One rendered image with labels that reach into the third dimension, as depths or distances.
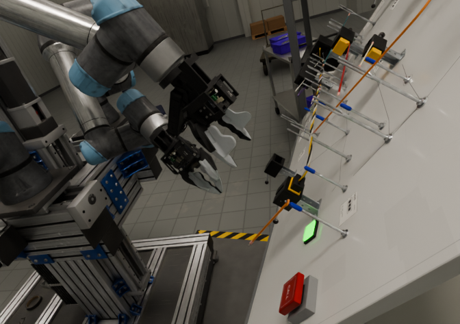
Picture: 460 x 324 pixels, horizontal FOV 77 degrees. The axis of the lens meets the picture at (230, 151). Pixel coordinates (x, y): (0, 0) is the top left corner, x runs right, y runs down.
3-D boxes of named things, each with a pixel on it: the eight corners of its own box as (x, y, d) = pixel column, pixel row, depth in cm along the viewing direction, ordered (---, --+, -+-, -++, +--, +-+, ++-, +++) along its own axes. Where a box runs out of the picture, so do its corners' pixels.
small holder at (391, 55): (409, 35, 64) (379, 20, 64) (404, 58, 59) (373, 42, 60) (393, 51, 68) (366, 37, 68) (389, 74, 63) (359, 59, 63)
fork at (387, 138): (393, 138, 46) (315, 96, 47) (385, 145, 48) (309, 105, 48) (391, 131, 48) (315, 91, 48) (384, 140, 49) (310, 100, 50)
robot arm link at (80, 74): (118, 87, 64) (148, 53, 59) (91, 106, 55) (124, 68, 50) (88, 59, 62) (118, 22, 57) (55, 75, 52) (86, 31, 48)
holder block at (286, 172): (283, 188, 108) (259, 175, 108) (299, 166, 100) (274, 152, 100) (280, 196, 104) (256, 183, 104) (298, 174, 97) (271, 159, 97)
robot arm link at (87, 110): (12, 6, 80) (84, 164, 76) (53, -5, 83) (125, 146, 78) (31, 31, 91) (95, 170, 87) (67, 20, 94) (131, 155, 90)
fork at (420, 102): (428, 101, 42) (341, 55, 43) (418, 110, 43) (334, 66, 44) (426, 95, 44) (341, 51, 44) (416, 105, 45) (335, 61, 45)
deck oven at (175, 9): (217, 44, 992) (198, -25, 893) (210, 53, 886) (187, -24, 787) (173, 56, 1030) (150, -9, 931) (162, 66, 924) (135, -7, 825)
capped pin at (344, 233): (342, 234, 46) (282, 201, 47) (348, 227, 46) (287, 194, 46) (343, 240, 45) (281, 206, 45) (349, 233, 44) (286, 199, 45)
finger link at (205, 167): (215, 193, 66) (189, 165, 68) (222, 192, 72) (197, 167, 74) (224, 183, 66) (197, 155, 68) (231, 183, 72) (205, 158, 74)
